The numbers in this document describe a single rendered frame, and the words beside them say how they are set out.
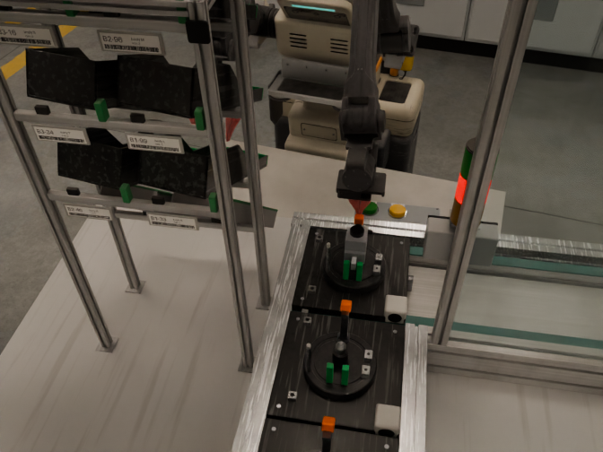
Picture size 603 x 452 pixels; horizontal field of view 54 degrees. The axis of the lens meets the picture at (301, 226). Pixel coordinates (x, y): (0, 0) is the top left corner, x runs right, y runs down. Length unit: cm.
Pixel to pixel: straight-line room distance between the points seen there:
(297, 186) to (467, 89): 236
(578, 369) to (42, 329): 116
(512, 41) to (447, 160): 248
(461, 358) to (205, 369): 54
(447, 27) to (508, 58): 340
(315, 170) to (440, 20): 258
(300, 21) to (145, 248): 77
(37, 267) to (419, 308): 198
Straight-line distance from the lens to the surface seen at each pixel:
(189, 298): 144
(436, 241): 106
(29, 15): 89
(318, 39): 177
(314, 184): 171
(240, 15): 95
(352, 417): 112
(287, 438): 110
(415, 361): 121
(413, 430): 114
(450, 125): 356
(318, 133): 195
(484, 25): 419
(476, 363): 128
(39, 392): 139
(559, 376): 133
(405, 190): 171
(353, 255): 124
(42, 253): 297
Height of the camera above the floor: 196
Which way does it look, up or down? 44 degrees down
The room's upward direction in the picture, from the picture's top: 1 degrees counter-clockwise
